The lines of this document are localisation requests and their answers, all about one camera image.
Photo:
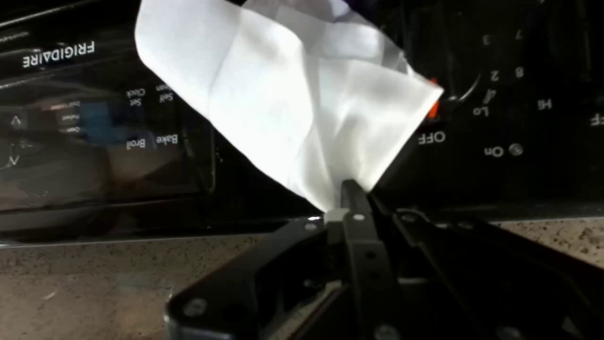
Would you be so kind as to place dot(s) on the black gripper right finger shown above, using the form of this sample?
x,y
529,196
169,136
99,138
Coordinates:
x,y
456,277

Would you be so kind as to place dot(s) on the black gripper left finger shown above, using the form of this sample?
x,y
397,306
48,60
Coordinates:
x,y
257,292

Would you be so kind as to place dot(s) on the white tissue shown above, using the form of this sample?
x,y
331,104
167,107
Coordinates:
x,y
310,90

